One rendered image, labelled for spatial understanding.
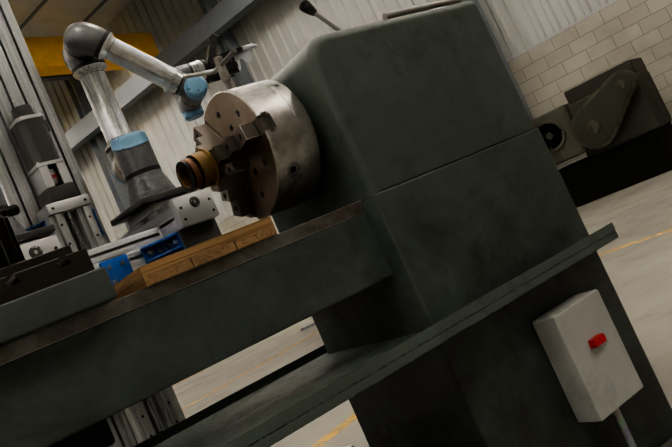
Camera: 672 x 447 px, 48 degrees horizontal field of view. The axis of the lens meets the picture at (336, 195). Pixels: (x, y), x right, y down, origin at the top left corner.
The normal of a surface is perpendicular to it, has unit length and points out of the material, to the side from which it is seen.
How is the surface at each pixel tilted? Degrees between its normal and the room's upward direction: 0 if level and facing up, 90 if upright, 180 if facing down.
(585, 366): 90
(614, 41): 90
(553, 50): 90
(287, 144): 104
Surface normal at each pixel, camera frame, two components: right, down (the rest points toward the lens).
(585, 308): 0.50, -0.29
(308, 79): -0.76, 0.30
